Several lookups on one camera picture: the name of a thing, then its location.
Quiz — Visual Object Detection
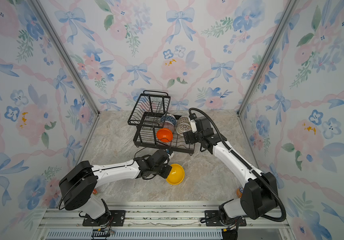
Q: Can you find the aluminium frame post right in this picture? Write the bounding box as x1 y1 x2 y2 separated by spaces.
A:
237 0 298 117

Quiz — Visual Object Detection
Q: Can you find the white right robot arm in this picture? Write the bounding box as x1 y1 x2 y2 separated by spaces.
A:
184 114 287 225

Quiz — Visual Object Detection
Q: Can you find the blue triangle pattern bowl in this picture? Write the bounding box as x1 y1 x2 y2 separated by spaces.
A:
160 113 177 126

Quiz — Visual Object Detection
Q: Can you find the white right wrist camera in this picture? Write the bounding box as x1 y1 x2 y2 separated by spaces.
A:
190 120 197 133

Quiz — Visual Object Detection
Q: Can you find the orange soda can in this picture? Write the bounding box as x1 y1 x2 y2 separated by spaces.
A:
236 186 244 199

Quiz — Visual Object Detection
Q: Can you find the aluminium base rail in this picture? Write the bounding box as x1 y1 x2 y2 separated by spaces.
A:
33 202 295 240

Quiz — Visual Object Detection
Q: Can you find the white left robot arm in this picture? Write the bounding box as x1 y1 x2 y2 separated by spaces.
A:
57 150 174 226

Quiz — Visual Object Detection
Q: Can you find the aluminium frame post left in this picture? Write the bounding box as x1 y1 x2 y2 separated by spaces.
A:
27 1 100 116

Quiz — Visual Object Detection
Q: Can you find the pink striped bowl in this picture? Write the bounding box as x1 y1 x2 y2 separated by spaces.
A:
159 122 175 133

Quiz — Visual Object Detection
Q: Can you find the orange plastic bowl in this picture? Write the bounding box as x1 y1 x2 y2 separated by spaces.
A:
156 128 174 143

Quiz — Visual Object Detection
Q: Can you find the black wire dish rack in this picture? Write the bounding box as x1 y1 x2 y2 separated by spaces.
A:
127 90 195 155

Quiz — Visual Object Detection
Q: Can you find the brown dotted pattern bowl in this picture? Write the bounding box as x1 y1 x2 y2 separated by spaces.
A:
178 115 190 125

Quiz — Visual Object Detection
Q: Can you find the white lattice pattern bowl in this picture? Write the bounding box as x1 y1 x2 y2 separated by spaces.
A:
176 123 192 136

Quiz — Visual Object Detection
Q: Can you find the black corrugated cable conduit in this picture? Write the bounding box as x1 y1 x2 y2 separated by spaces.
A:
188 107 287 223

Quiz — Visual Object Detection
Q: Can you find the yellow plastic bowl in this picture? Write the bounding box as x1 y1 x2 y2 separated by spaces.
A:
166 164 185 185

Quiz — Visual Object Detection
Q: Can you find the aluminium frame post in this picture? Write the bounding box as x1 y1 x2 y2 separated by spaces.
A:
237 0 298 117
27 1 100 116

